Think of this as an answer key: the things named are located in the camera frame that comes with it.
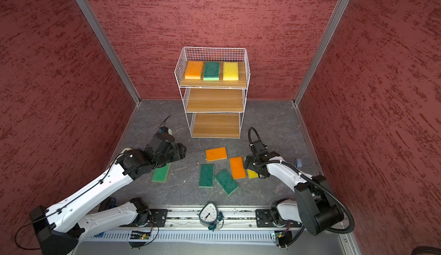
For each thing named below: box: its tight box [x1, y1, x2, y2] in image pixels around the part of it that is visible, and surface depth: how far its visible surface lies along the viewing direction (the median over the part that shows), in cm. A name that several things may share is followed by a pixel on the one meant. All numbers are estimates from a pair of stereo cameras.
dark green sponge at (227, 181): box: [214, 168, 240, 196], surface depth 85 cm
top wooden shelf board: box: [180, 60, 247, 88], surface depth 74 cm
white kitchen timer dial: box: [196, 201, 224, 233], surface depth 73 cm
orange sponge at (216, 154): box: [204, 146, 228, 162], surface depth 96 cm
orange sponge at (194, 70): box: [184, 60, 204, 80], surface depth 75 cm
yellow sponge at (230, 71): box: [222, 62, 239, 81], surface depth 75 cm
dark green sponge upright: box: [198, 163, 215, 188], surface depth 87 cm
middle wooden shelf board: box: [186, 88, 244, 112], surface depth 90 cm
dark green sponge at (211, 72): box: [203, 61, 220, 81], surface depth 75 cm
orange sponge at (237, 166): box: [229, 156, 247, 180], surface depth 91 cm
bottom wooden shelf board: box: [192, 112, 240, 138], surface depth 109 cm
